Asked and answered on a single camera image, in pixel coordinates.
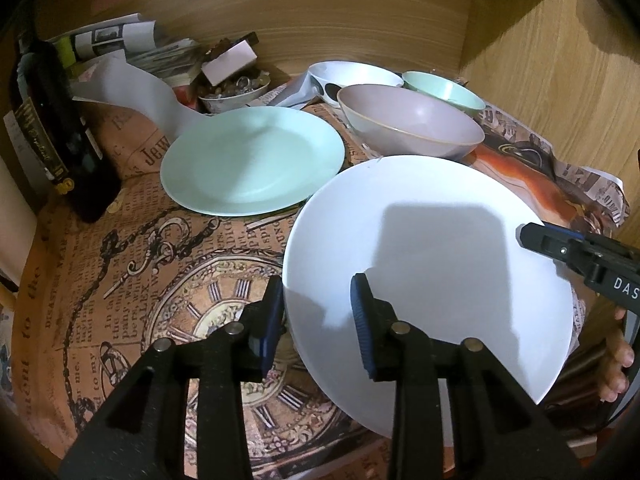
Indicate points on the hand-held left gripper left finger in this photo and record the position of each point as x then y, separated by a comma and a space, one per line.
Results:
272, 320

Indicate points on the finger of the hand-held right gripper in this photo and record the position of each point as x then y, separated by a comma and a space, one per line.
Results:
545, 242

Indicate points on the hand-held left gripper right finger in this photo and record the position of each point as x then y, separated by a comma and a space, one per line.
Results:
361, 325

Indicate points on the large white plate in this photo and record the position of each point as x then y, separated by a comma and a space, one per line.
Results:
450, 260

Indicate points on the pale green bowl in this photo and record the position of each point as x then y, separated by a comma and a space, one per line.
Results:
445, 92

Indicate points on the person's right hand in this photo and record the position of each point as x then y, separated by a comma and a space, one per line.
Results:
616, 360

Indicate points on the newspaper print table mat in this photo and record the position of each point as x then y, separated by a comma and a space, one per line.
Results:
125, 270

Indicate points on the pale green plate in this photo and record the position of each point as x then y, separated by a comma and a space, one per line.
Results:
250, 160

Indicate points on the mauve bowl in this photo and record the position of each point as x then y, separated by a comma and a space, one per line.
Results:
405, 120

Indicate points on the small patterned bowl of trinkets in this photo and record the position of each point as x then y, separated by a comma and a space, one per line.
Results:
225, 100

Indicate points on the white bowl with dark dots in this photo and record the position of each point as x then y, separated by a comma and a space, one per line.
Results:
350, 74

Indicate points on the white paper sheet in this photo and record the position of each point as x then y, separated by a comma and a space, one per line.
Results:
145, 95

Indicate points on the pink cardboard box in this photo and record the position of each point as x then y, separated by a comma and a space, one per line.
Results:
227, 62

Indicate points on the dark glass bottle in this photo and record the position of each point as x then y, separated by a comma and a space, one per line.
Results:
65, 135

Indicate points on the stack of magazines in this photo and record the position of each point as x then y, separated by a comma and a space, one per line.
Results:
170, 60

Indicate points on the folded newspaper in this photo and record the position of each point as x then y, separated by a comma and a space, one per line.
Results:
112, 35

